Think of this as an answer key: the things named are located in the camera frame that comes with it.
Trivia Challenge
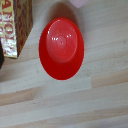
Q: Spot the dark object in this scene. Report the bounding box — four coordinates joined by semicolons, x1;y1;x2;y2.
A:
0;42;5;69

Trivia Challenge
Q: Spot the pink object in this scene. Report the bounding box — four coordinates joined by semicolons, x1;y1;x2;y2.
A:
69;0;89;9

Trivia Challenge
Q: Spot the red plastic bowl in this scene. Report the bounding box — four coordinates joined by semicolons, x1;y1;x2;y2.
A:
38;17;85;81

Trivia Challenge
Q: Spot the red yellow cardboard box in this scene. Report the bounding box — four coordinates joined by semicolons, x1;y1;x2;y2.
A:
0;0;34;59

